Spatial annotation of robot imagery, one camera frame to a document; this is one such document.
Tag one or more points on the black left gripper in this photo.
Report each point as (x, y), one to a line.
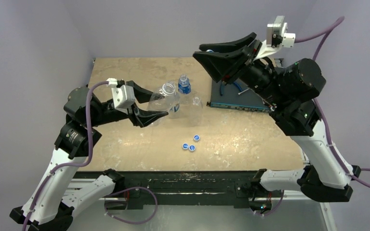
(138, 117)

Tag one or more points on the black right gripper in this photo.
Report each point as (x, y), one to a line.
(245, 60)

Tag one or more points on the clear bottle blue cap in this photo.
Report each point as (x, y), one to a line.
(162, 98)

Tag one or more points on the blue label Pocari bottle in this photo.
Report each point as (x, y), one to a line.
(184, 86)

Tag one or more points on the clear bottle white cap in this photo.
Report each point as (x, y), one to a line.
(196, 109)

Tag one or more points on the blue white bottle cap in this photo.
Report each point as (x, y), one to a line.
(192, 148)

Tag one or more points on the green label water bottle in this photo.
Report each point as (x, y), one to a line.
(174, 111)

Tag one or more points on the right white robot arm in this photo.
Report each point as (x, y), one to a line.
(290, 94)

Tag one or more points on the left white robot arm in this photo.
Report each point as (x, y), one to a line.
(49, 209)

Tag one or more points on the dark network switch box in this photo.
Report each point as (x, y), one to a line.
(235, 97)

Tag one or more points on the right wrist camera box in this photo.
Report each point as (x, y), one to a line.
(277, 37)

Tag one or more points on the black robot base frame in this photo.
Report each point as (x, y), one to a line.
(239, 189)

